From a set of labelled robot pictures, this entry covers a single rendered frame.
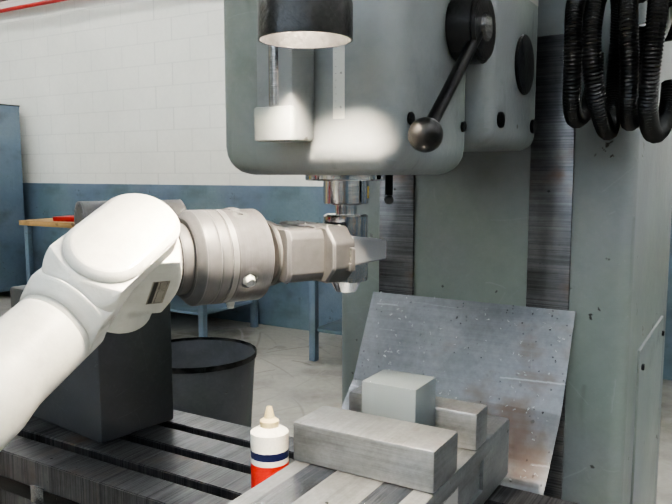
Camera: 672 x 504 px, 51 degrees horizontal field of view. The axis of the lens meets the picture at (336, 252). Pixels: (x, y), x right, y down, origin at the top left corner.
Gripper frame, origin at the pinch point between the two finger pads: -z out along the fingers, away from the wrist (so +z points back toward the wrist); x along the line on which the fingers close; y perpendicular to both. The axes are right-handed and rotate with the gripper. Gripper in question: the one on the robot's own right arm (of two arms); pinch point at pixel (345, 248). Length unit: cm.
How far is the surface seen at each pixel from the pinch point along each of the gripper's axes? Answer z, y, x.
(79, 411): 19.3, 24.1, 34.4
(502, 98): -17.6, -16.2, -5.0
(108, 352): 16.4, 15.5, 30.3
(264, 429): 8.6, 18.7, 2.2
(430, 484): 1.9, 19.5, -16.0
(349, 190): 1.1, -6.1, -2.1
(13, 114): -97, -68, 740
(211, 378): -58, 65, 166
